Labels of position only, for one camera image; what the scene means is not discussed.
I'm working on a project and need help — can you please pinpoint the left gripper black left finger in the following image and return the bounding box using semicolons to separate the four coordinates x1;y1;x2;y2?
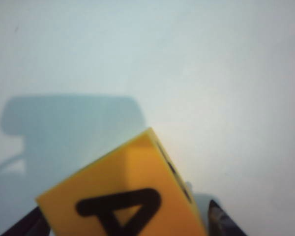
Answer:
0;207;52;236

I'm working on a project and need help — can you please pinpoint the yellow foam letter block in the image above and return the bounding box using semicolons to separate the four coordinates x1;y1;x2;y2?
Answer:
35;127;207;236

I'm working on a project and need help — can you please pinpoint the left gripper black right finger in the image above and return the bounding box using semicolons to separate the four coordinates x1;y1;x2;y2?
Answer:
206;199;248;236

